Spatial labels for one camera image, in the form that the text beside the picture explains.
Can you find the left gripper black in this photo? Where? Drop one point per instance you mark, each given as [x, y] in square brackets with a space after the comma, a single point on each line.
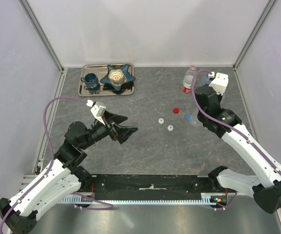
[121, 134]

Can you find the white blue-print bottle cap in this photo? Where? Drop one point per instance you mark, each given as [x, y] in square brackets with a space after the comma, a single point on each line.
[160, 120]

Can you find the white QR bottle cap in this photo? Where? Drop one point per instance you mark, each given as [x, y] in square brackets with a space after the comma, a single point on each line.
[170, 127]

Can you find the red bottle cap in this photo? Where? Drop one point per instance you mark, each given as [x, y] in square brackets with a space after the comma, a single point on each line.
[175, 110]

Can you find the blue label small bottle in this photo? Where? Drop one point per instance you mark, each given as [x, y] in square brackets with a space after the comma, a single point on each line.
[194, 118]

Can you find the red label water bottle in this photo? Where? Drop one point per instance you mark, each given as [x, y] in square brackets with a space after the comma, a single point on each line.
[187, 81]

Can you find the blue cap water bottle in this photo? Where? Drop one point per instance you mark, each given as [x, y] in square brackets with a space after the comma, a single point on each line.
[204, 81]

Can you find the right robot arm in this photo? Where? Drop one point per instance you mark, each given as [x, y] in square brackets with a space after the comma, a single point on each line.
[265, 186]

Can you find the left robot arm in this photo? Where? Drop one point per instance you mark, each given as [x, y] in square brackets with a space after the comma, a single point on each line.
[63, 175]

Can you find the small patterned bowl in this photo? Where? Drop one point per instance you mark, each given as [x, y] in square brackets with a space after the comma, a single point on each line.
[117, 76]

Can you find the blue ceramic cup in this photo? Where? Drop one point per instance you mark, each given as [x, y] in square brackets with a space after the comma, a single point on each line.
[91, 82]

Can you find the blue star-shaped dish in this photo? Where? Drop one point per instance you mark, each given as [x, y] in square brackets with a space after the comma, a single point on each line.
[124, 68]

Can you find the metal tray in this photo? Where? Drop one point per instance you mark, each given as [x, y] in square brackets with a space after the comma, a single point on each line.
[105, 89]

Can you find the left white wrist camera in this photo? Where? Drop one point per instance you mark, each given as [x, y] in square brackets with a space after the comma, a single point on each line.
[97, 110]

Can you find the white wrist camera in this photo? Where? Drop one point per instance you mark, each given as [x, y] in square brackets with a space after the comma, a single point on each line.
[97, 110]
[219, 83]

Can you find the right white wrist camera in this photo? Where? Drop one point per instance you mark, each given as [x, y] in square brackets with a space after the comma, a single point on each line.
[219, 83]

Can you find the slotted cable duct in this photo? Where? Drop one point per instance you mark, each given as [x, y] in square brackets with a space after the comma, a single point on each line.
[198, 199]

